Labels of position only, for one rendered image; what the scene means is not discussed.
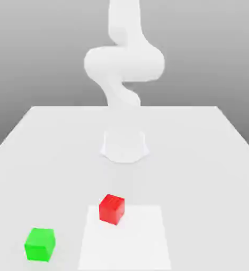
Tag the small green cube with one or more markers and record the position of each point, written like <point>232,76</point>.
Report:
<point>39,245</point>

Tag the small red cube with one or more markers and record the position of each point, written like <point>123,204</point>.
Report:
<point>111,209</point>

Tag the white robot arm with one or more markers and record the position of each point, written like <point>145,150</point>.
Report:
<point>124,63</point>

